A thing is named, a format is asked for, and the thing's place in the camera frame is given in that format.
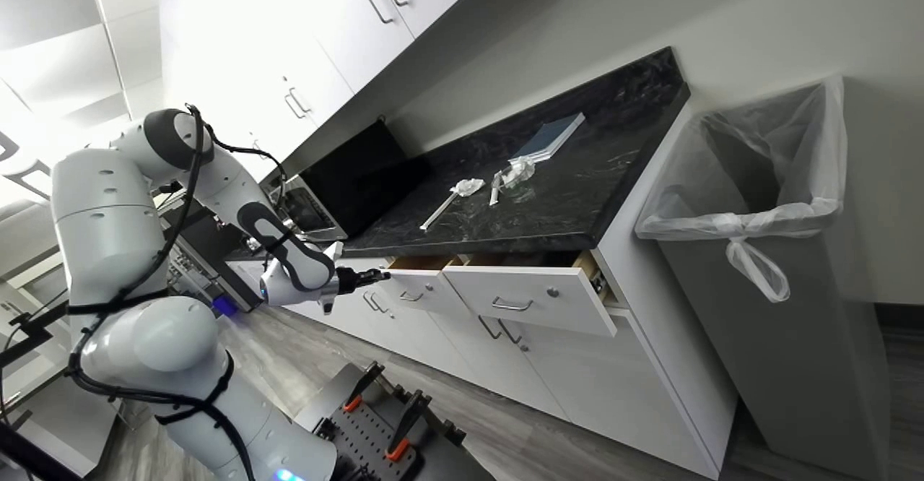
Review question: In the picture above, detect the narrow white drawer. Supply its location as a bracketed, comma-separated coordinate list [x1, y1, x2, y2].
[375, 253, 471, 317]

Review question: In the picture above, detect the wide white drawer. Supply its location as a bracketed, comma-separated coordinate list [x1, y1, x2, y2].
[442, 248, 623, 338]

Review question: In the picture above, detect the white lower cabinet door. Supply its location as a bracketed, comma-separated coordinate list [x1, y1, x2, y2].
[426, 311, 572, 422]
[500, 308, 724, 480]
[289, 290, 486, 389]

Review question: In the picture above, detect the microwave door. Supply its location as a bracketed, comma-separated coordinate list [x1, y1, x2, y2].
[277, 174, 349, 243]

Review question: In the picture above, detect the black microwave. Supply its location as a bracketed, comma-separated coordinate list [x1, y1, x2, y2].
[276, 120, 428, 244]

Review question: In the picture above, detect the black clamp with orange grip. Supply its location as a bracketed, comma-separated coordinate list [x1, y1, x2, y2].
[342, 362, 386, 414]
[385, 389, 433, 463]

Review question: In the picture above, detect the white stir stick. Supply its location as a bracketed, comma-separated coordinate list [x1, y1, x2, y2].
[419, 191, 461, 232]

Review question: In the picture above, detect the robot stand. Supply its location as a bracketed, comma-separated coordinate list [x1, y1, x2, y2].
[292, 362, 499, 481]

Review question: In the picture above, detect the black equipment box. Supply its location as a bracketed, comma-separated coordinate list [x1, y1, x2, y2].
[157, 191, 264, 317]

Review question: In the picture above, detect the crumpled clear plastic wrapper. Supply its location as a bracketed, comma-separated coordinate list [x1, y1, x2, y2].
[498, 155, 537, 190]

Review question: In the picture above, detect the blue notebook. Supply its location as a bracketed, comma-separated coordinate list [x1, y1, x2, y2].
[508, 112, 586, 163]

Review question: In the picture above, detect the white upper cabinet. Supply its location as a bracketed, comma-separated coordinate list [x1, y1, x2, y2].
[157, 0, 503, 187]

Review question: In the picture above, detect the clear plastic bin bag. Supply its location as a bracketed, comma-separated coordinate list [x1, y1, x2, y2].
[635, 77, 848, 304]

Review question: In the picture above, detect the grey trash bin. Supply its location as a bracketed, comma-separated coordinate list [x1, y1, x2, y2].
[635, 77, 893, 481]

